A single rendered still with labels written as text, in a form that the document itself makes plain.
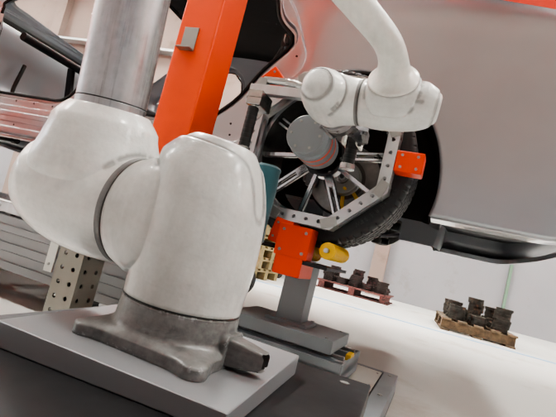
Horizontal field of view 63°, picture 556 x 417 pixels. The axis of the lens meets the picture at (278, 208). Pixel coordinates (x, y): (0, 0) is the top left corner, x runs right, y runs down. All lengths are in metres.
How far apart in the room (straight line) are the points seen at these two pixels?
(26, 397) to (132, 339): 0.13
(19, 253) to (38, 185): 1.48
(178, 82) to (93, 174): 1.15
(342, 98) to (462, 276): 9.02
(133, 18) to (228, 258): 0.36
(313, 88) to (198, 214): 0.51
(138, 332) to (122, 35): 0.39
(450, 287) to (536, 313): 1.59
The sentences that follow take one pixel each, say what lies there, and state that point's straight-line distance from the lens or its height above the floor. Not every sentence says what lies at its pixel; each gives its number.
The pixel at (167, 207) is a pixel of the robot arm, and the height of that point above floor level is 0.50.
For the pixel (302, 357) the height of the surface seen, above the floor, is 0.15.
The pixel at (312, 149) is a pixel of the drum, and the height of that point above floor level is 0.81.
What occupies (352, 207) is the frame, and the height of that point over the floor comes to 0.67.
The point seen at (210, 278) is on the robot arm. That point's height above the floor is 0.43.
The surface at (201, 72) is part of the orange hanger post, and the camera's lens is 1.72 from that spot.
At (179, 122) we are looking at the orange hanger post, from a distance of 1.69.
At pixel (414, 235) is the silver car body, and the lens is 3.39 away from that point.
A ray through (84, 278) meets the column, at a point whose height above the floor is 0.24.
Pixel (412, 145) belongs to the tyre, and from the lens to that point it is 1.64.
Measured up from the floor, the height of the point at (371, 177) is 0.88.
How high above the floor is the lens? 0.48
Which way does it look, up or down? 5 degrees up
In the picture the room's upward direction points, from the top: 14 degrees clockwise
